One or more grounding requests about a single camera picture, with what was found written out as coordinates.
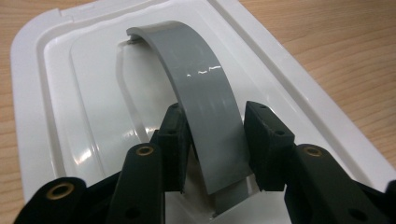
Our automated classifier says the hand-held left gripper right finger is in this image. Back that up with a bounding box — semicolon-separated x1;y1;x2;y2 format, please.
243;100;390;224

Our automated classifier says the white lid with grey handle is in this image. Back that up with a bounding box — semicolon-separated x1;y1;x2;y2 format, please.
8;0;396;224

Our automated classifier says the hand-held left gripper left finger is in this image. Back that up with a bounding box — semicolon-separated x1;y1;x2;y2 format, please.
106;102;192;224

